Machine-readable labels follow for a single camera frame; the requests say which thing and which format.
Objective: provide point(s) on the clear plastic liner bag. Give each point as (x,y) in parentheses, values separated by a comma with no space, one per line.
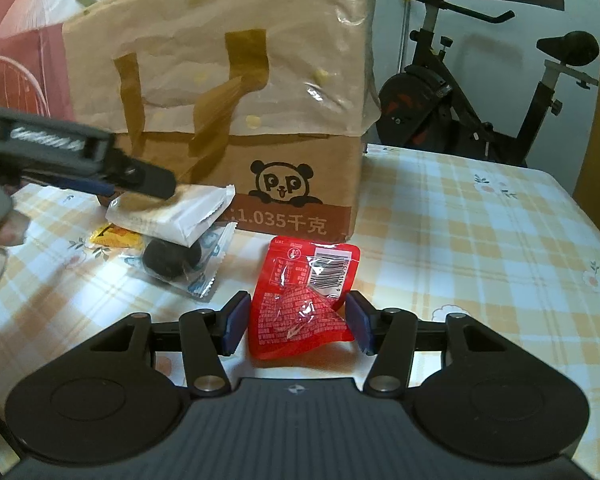
(290,60)

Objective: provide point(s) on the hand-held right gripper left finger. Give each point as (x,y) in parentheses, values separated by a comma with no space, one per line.
(235,322)

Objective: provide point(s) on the cardboard box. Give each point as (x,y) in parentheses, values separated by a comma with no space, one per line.
(290,170)

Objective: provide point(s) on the printed backdrop cloth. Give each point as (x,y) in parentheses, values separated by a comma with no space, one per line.
(25,10)

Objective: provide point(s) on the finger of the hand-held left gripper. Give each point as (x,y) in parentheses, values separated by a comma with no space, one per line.
(90,186)
(145,177)

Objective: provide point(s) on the white snack packet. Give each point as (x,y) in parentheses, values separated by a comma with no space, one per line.
(180,215)

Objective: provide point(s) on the yellow snack packet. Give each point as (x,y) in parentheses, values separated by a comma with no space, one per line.
(112,237)

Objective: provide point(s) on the black exercise bike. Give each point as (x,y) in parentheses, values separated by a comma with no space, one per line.
(420,105)

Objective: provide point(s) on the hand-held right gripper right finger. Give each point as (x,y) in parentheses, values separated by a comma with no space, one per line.
(360,322)

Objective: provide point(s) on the red snack packet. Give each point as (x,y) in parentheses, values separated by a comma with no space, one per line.
(290,310)

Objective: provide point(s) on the clear packet with dark snack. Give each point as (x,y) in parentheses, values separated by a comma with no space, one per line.
(170,257)

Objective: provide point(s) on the person's left hand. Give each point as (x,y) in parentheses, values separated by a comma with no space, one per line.
(0,265)

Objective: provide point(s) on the checked tablecloth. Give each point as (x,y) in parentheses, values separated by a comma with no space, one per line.
(455,235)

